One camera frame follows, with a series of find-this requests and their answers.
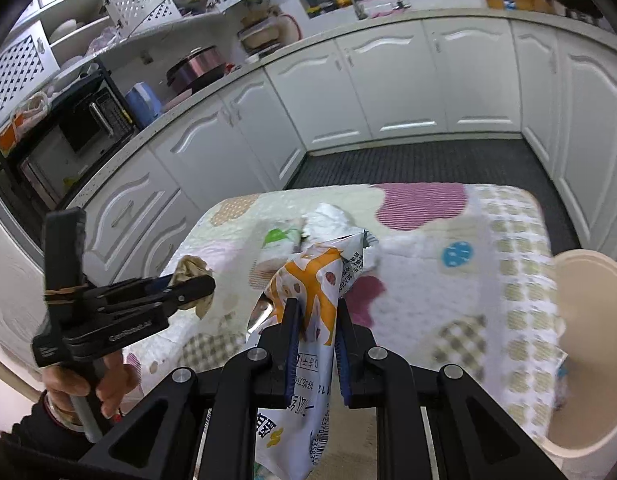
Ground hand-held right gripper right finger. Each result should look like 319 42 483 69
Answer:
335 299 564 480

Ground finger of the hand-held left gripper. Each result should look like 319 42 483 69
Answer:
96 274 216 298
103 294 212 313

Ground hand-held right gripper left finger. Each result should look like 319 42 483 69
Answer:
78 297 309 480

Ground brown paper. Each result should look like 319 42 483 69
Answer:
176 255 214 318

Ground orange and white snack bag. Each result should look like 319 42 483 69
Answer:
246 230 382 480

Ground beige plastic bin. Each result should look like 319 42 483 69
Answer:
543 249 617 461

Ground person's left forearm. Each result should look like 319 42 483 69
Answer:
0 392 106 480

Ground person's left hand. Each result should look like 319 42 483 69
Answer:
42 349 139 428

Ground white packet with green print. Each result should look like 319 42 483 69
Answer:
251 227 304 281

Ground printed patchwork blanket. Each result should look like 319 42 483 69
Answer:
121 182 562 480

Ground crumpled white tissue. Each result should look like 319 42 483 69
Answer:
301 203 357 248

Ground black microwave oven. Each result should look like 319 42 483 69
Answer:
16 77 139 196
0 62 142 206

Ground blue plastic container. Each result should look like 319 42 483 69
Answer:
124 82 164 128

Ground orange and clear plastic bag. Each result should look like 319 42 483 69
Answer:
0 92 49 153

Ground pink electric cooker pot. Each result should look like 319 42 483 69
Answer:
166 45 229 93

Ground black ribbed floor mat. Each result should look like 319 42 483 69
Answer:
288 137 582 256

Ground stacked food containers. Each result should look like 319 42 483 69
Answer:
238 2 284 58

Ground white lower kitchen cabinets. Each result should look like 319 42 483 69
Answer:
0 10 617 311

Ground speckled countertop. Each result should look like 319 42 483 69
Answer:
0 7 617 221

